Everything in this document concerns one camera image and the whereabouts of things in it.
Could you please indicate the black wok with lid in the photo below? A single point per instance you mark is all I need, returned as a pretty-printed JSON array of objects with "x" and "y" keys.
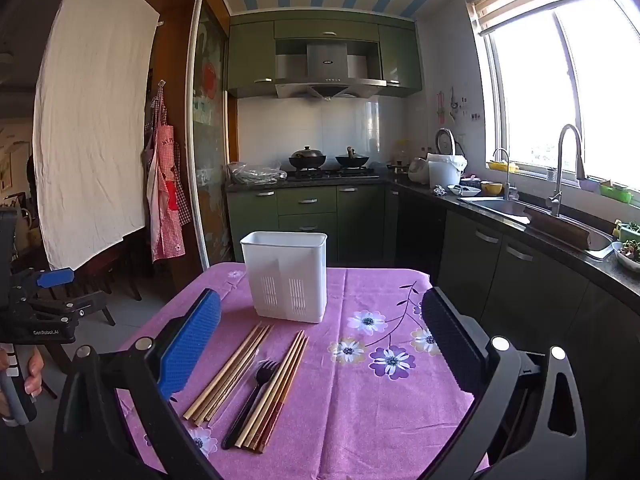
[{"x": 306, "y": 159}]

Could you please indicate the white hanging cloth sheet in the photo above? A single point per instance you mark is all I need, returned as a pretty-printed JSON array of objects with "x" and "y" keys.
[{"x": 95, "y": 110}]

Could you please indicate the clear plastic bag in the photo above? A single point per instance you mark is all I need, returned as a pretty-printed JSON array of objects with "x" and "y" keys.
[{"x": 255, "y": 174}]

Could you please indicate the wooden cutting board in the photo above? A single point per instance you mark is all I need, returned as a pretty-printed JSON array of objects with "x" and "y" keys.
[{"x": 555, "y": 227}]

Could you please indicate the yellow cup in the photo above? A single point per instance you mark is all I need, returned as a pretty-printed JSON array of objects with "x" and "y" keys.
[{"x": 492, "y": 189}]

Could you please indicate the black stone countertop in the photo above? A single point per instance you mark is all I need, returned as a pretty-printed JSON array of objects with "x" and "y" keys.
[{"x": 425, "y": 191}]

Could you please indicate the green plastic container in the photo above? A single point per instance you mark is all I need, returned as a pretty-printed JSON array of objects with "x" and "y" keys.
[{"x": 616, "y": 192}]

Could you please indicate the white plastic utensil holder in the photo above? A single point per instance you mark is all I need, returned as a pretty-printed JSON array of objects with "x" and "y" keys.
[{"x": 285, "y": 260}]

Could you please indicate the red checkered apron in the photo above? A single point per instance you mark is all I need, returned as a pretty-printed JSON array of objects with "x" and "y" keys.
[{"x": 165, "y": 160}]

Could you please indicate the pink floral tablecloth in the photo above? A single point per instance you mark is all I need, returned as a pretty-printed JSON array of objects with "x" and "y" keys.
[{"x": 375, "y": 410}]

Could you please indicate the bowl of vegetables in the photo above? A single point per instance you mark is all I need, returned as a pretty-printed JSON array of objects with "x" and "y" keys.
[{"x": 629, "y": 256}]

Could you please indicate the white rice cooker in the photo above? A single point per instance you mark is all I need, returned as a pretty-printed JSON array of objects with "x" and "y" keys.
[{"x": 419, "y": 170}]

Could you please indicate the brown wooden chopstick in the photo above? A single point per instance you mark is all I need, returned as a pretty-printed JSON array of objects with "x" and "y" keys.
[
  {"x": 268, "y": 389},
  {"x": 273, "y": 391},
  {"x": 283, "y": 395},
  {"x": 278, "y": 392}
]

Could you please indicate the dark lower kitchen cabinets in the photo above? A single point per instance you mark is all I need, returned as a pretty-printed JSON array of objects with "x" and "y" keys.
[{"x": 500, "y": 280}]

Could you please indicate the green kitchen cabinets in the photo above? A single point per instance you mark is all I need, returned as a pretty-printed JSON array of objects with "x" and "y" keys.
[
  {"x": 250, "y": 55},
  {"x": 305, "y": 210}
]

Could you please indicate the black gas stove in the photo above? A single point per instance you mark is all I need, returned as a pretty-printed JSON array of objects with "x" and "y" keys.
[{"x": 330, "y": 174}]

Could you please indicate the green lower kitchen cabinets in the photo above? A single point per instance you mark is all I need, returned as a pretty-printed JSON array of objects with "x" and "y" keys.
[{"x": 305, "y": 210}]

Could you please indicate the white bowl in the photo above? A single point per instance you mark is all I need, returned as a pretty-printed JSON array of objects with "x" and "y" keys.
[{"x": 464, "y": 191}]

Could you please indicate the black wok with spatula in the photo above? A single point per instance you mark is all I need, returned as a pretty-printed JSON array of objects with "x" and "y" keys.
[{"x": 352, "y": 161}]

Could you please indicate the tall steel faucet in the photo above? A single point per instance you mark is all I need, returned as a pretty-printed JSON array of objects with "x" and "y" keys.
[{"x": 556, "y": 190}]

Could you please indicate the frosted glass sliding door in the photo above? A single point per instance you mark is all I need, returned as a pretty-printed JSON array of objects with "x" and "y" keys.
[{"x": 210, "y": 135}]

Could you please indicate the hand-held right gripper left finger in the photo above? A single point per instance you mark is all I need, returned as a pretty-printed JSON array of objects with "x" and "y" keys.
[{"x": 190, "y": 345}]

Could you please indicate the steel range hood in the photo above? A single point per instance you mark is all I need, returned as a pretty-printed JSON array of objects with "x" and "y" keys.
[{"x": 327, "y": 62}]

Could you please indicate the steel kitchen sink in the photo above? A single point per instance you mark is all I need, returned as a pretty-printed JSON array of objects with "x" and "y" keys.
[{"x": 495, "y": 207}]

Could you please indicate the wall hooks with utensils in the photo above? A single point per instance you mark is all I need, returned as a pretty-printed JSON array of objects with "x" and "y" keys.
[{"x": 452, "y": 105}]

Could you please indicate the dark wooden chair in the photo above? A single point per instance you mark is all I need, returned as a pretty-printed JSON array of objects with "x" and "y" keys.
[{"x": 125, "y": 270}]

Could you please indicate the kitchen window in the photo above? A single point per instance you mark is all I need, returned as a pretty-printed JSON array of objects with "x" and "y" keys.
[{"x": 540, "y": 100}]

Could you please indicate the small steel faucet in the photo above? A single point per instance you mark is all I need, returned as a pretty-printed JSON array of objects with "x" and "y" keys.
[{"x": 507, "y": 180}]

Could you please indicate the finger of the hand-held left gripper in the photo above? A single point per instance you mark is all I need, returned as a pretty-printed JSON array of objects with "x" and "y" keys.
[
  {"x": 85, "y": 304},
  {"x": 55, "y": 278}
]

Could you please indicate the person's left hand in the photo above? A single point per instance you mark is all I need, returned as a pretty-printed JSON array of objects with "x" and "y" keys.
[{"x": 34, "y": 372}]

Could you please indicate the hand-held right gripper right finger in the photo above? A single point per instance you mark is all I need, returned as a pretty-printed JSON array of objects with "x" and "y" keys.
[{"x": 450, "y": 345}]

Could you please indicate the green upper kitchen cabinets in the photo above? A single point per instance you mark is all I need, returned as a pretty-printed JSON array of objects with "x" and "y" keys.
[{"x": 250, "y": 55}]

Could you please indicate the black plastic fork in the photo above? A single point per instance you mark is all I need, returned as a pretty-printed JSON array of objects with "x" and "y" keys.
[{"x": 245, "y": 410}]

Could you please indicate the yellow tray on windowsill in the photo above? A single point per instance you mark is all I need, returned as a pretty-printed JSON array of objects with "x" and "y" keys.
[{"x": 502, "y": 165}]

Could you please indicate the white plastic bucket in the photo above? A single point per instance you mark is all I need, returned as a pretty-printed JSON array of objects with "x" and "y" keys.
[{"x": 445, "y": 170}]

